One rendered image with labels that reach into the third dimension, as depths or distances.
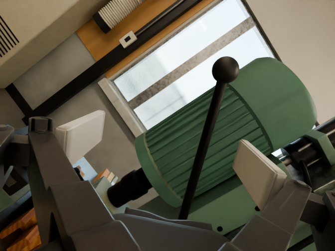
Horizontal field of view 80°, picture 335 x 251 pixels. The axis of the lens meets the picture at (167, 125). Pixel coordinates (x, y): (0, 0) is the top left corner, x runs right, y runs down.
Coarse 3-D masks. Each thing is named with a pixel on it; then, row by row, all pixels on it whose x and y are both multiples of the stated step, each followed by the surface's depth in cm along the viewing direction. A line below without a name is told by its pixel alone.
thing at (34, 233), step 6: (30, 228) 41; (36, 228) 40; (24, 234) 40; (30, 234) 38; (36, 234) 39; (18, 240) 39; (24, 240) 37; (30, 240) 38; (12, 246) 38; (18, 246) 38; (24, 246) 38
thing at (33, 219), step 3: (81, 171) 58; (81, 174) 58; (84, 174) 59; (33, 216) 42; (30, 219) 42; (33, 219) 42; (27, 222) 42; (30, 222) 42; (33, 222) 42; (36, 222) 42; (24, 225) 42; (27, 225) 42; (30, 225) 42; (21, 228) 42; (24, 228) 42; (27, 228) 42
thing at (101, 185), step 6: (102, 180) 47; (108, 180) 49; (96, 186) 44; (102, 186) 46; (108, 186) 48; (102, 192) 45; (102, 198) 44; (108, 198) 45; (108, 204) 44; (126, 204) 50; (114, 210) 45; (120, 210) 47
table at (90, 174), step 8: (80, 160) 72; (88, 168) 74; (88, 176) 71; (96, 176) 75; (24, 200) 47; (8, 208) 43; (16, 208) 44; (0, 216) 40; (8, 216) 42; (0, 224) 40; (8, 224) 41; (16, 232) 41; (0, 240) 38; (8, 240) 39; (0, 248) 37
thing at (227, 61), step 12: (216, 60) 26; (228, 60) 25; (216, 72) 25; (228, 72) 25; (216, 84) 26; (216, 96) 26; (216, 108) 27; (204, 132) 28; (204, 144) 28; (204, 156) 29; (192, 168) 29; (192, 180) 29; (192, 192) 30; (180, 216) 31
